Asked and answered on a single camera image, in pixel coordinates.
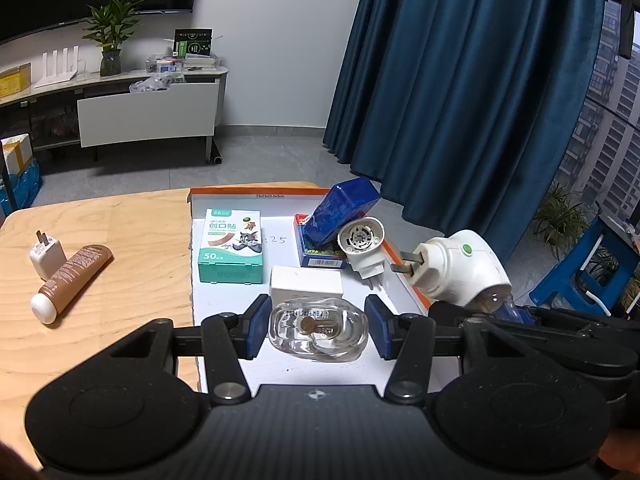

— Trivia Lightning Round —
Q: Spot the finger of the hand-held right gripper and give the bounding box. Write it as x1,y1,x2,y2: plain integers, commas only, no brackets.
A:
492,296,557,325
428,301,482,332

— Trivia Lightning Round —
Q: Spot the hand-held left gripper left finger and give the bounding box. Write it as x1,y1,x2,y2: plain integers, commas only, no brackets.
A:
107,294,274,407

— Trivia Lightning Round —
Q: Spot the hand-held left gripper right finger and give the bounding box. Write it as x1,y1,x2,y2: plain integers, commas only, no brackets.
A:
364,294,467,407

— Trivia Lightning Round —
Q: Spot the white plug-in vaporizer with bottle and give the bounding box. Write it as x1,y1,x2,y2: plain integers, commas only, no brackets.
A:
390,229,514,319

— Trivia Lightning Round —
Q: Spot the clear glass liquid bottle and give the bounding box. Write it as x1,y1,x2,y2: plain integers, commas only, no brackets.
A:
268,297,370,363

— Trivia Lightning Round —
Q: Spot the white power adapter box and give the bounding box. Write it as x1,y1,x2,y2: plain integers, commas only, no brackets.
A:
269,265,345,302

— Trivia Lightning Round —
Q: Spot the orange-rimmed white tray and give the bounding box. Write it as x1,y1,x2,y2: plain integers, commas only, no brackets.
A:
188,182,432,395

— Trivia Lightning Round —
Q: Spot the blue plastic box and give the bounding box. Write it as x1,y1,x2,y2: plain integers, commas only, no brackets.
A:
303,178,382,249

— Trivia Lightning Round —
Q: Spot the person's right hand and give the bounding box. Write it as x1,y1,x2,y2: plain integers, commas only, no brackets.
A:
597,437,640,480

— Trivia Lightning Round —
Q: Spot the teal bandage box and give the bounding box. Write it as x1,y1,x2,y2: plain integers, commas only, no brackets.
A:
197,208,265,285

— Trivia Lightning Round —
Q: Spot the blue plastic stool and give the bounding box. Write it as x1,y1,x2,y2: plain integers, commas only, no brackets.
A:
529,214,640,319

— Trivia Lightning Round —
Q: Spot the red and blue card box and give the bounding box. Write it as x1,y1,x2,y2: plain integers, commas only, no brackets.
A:
293,213,349,268

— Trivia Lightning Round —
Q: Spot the potted plant by window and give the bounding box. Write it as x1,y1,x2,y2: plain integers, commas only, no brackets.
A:
532,182,597,262

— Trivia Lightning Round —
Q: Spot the brown tube with white cap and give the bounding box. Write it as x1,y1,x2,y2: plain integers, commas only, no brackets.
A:
29,243,114,325

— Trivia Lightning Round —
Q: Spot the blue curtain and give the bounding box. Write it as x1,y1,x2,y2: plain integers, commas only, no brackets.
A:
322,0,609,263

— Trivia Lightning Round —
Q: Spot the long low media cabinet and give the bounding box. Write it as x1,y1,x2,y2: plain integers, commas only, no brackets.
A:
0,59,229,164

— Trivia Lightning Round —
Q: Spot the pile of small clutter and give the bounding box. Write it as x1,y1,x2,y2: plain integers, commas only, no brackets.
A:
129,52,221,95

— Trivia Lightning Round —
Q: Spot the black and green box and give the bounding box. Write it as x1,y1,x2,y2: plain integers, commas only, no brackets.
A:
173,28,214,59

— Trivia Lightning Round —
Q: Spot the white router with antennas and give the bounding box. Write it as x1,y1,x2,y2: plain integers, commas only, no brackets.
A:
32,45,81,89

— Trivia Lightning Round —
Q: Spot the potted green plant in vase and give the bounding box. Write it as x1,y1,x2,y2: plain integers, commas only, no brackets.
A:
82,0,154,78

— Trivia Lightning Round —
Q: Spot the yellow cardboard box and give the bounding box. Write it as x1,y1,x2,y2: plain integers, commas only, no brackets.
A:
0,63,32,94

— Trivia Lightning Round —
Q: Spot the white wall charger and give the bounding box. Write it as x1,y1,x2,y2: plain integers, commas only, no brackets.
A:
28,229,68,281

